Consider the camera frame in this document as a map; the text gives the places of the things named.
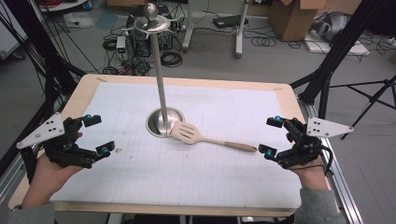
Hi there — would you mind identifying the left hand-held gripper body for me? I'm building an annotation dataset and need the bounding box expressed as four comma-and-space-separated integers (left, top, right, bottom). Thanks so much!
16, 112, 98, 170

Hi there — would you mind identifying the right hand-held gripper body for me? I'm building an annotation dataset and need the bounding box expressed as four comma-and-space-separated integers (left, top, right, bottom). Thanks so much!
276, 116, 355, 171

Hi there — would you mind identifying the steel utensil stand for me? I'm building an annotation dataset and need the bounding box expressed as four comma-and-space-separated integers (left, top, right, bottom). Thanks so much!
122, 2, 186, 139

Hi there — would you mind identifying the beige slotted spatula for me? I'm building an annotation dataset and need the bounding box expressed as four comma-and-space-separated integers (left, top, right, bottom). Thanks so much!
170, 120, 259, 153

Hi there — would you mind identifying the person's left hand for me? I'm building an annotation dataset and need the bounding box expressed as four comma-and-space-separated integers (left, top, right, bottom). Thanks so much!
29, 132, 85, 191

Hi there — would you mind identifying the person's right hand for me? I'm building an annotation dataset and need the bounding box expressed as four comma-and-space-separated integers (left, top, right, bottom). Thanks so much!
285, 132, 330, 190

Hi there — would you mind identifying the black tripod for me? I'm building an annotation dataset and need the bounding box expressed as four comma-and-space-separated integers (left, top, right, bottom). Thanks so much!
329, 74, 396, 141

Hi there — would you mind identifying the white grid mat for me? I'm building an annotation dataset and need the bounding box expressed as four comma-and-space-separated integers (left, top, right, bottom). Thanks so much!
49, 81, 304, 210

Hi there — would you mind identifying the white power adapter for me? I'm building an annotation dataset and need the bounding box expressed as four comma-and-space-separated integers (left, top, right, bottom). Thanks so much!
115, 35, 127, 54

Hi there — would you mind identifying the white flat board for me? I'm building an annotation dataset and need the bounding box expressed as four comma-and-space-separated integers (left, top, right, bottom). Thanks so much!
304, 31, 372, 57

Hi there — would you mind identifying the black electronics cluster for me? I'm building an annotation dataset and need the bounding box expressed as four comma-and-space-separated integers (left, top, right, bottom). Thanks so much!
102, 4, 176, 77

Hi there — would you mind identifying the white metal stand leg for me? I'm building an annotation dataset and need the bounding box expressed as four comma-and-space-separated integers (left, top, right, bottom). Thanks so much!
181, 0, 196, 53
234, 0, 250, 59

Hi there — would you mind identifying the clear plastic bag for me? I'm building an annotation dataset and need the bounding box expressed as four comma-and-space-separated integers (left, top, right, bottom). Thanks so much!
63, 11, 95, 30

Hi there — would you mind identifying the grey plastic device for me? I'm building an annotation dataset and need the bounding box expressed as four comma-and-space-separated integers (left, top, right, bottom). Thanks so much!
310, 11, 352, 43

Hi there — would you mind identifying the cardboard box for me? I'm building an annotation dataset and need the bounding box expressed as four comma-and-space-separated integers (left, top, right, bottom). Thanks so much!
268, 0, 328, 43

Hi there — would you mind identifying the black flat box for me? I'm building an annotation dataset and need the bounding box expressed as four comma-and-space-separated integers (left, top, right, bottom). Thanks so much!
212, 14, 249, 30

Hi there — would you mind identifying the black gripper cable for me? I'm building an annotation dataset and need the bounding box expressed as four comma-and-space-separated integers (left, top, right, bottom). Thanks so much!
295, 145, 334, 175

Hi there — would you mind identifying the black strap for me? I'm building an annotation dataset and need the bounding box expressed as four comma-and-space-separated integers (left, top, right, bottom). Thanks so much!
20, 146, 38, 185

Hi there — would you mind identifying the aluminium frame rail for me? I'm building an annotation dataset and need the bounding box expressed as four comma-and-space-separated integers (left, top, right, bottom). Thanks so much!
297, 97, 364, 224

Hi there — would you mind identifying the black frame post with cables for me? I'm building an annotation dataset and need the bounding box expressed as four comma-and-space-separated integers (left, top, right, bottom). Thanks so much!
0, 0, 87, 125

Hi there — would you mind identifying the thin coiled black cable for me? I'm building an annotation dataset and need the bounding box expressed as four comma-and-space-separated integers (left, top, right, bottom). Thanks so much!
250, 35, 277, 49

